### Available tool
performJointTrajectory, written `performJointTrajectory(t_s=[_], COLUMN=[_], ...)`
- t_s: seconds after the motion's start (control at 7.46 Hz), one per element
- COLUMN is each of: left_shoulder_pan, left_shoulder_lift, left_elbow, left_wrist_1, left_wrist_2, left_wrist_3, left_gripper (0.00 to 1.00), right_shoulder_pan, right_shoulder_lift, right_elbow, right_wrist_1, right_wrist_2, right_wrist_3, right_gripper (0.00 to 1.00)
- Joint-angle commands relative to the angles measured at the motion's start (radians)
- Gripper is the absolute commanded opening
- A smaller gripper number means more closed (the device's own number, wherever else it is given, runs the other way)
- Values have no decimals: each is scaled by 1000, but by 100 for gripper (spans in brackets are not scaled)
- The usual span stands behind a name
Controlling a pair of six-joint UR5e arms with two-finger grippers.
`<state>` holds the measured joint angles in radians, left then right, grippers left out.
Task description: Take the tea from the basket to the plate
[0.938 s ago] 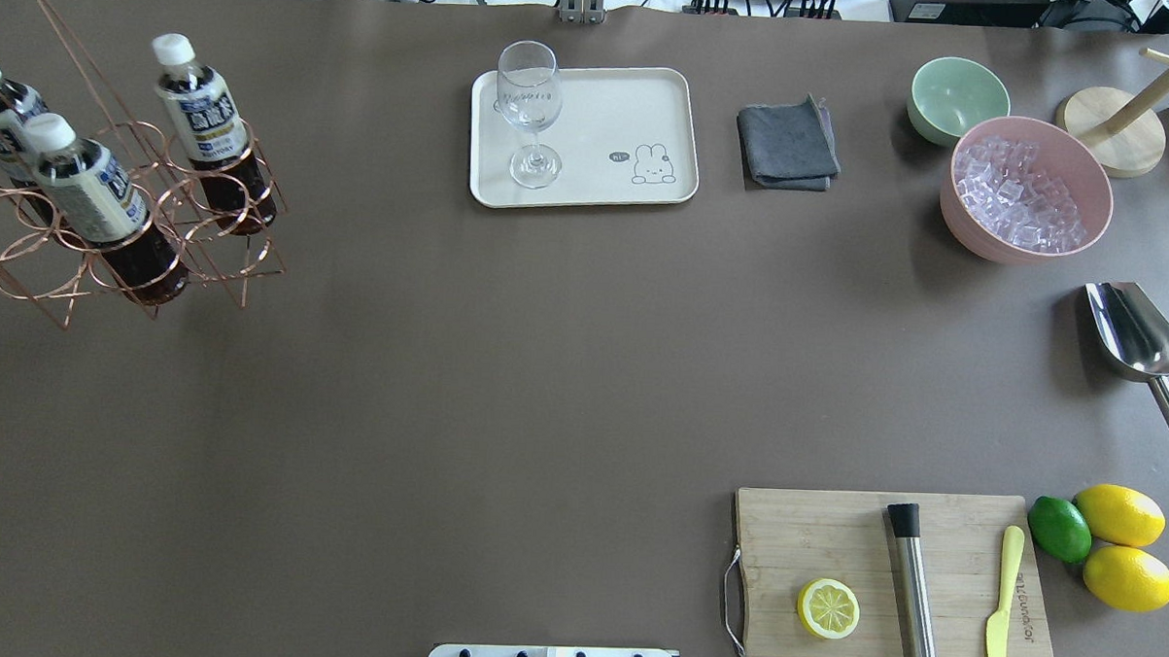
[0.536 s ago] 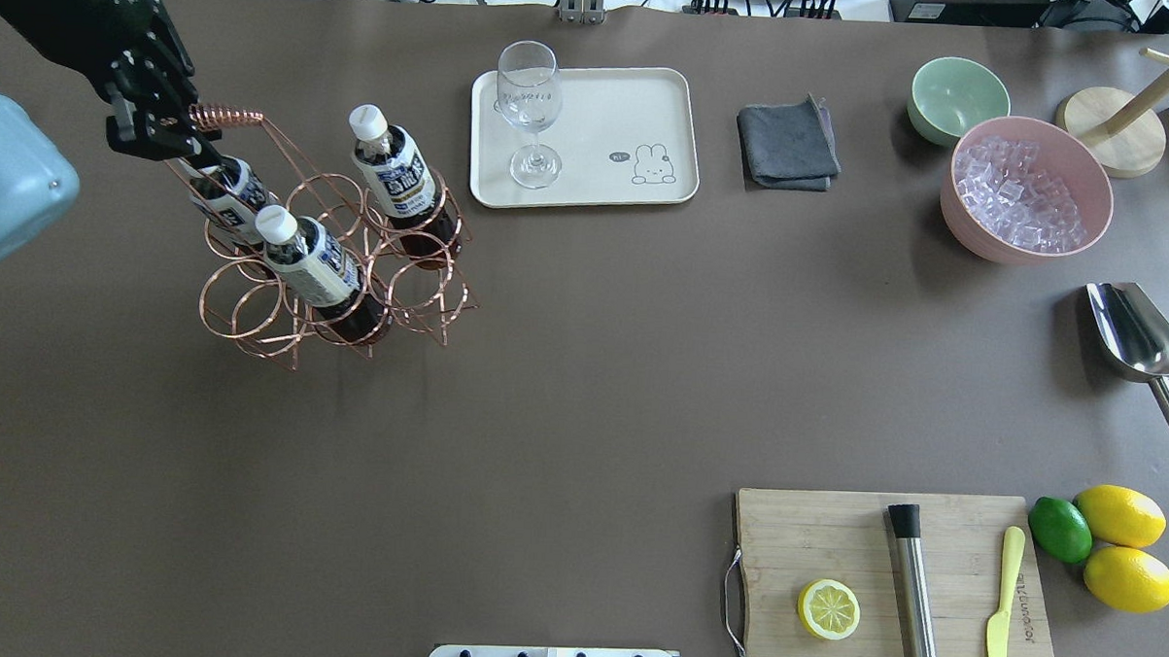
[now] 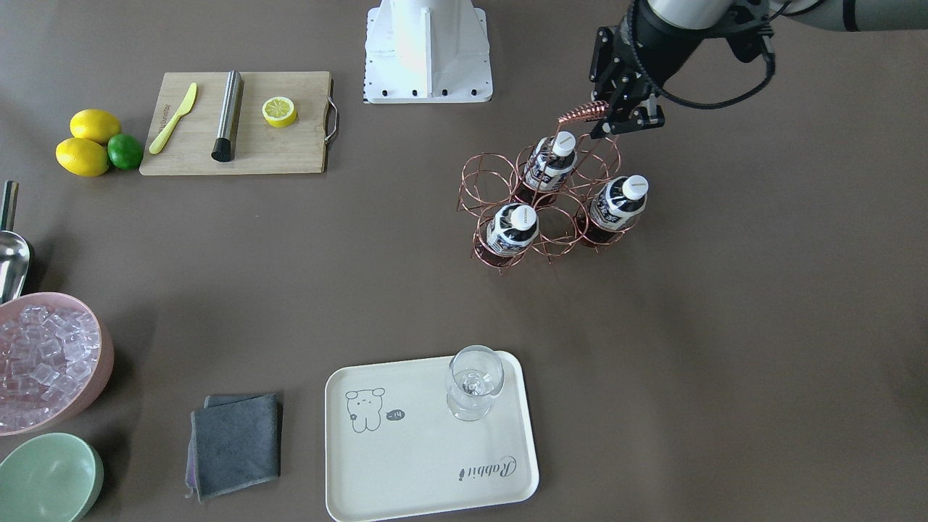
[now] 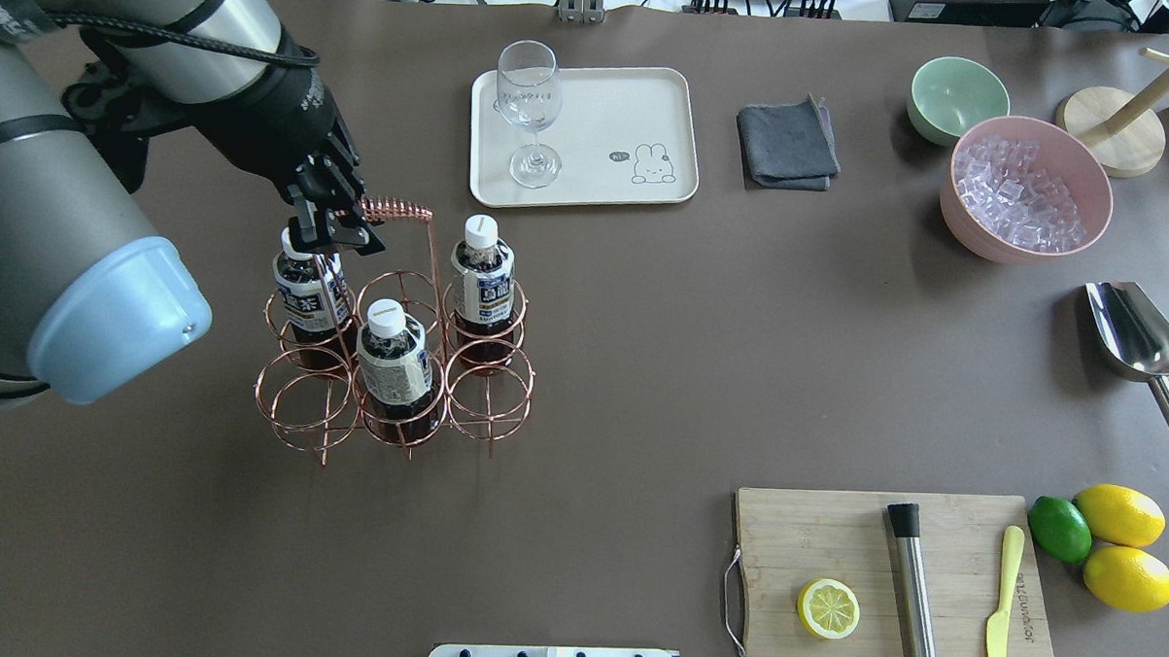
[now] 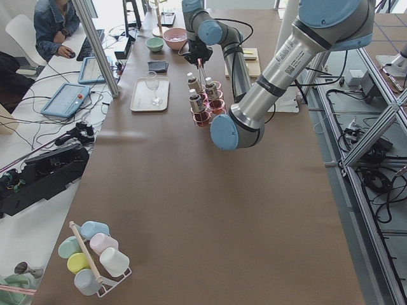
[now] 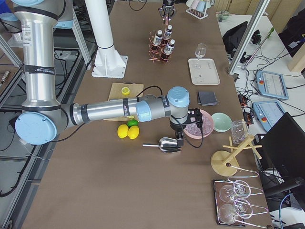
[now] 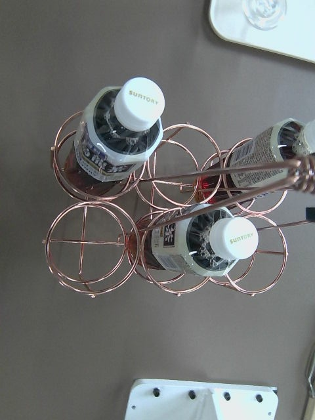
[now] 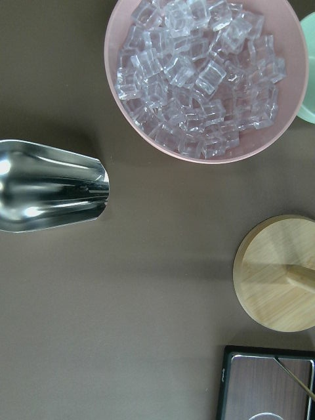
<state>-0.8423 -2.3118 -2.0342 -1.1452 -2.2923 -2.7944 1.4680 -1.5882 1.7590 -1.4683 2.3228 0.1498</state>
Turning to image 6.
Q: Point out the cream rabbit serving tray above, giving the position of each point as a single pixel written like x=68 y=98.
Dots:
x=203 y=71

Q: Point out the hanging wine glass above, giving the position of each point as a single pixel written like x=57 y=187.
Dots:
x=235 y=213
x=237 y=189

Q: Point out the clear wine glass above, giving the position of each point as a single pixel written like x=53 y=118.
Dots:
x=199 y=53

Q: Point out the metal ice scoop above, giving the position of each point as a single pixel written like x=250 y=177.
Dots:
x=166 y=145

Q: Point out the white wire cup rack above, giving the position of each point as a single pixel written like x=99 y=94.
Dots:
x=197 y=14

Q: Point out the blue teach pendant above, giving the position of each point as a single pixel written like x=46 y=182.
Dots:
x=271 y=85
x=268 y=113

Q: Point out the bamboo cutting board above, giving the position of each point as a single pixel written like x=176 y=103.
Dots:
x=116 y=90

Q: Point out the wooden cup stand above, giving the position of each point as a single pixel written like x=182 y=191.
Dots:
x=225 y=164

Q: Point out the blue plastic cup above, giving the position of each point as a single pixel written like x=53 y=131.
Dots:
x=203 y=5

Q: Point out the black computer monitor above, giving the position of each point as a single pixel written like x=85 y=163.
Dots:
x=285 y=146

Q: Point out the black equipment case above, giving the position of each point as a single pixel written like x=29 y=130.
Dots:
x=233 y=37

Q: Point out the pink plastic cup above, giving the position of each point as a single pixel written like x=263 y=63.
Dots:
x=194 y=4

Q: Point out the far blue teach pendant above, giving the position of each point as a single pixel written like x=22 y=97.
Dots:
x=271 y=85

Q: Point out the clear glass mug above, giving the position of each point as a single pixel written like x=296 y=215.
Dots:
x=239 y=131

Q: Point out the lower yellow lemon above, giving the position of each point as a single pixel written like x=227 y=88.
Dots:
x=133 y=132

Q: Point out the yellow lemon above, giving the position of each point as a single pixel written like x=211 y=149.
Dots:
x=133 y=132
x=122 y=131

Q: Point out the aluminium frame post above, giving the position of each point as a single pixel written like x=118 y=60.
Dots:
x=262 y=5

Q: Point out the near blue teach pendant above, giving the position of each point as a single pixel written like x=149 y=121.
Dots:
x=268 y=113

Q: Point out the upper yellow lemon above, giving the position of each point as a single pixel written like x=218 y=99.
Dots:
x=122 y=131

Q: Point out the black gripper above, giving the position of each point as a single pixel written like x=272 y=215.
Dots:
x=175 y=126
x=167 y=4

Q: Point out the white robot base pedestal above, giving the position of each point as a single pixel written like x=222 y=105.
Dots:
x=108 y=62

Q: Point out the green ceramic bowl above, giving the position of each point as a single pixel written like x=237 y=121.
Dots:
x=222 y=122

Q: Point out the white plastic cup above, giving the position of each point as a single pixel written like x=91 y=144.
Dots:
x=189 y=2

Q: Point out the lower hanging wine glass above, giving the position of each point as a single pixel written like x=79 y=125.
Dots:
x=235 y=213

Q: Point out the upper hanging wine glass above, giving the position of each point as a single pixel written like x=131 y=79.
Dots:
x=237 y=189

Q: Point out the half lemon slice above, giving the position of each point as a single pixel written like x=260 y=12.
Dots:
x=125 y=91

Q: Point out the copper wire bottle basket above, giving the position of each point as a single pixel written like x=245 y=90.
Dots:
x=155 y=51

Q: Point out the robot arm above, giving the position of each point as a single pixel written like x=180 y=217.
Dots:
x=43 y=117

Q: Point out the green lime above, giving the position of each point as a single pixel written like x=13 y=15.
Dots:
x=132 y=122

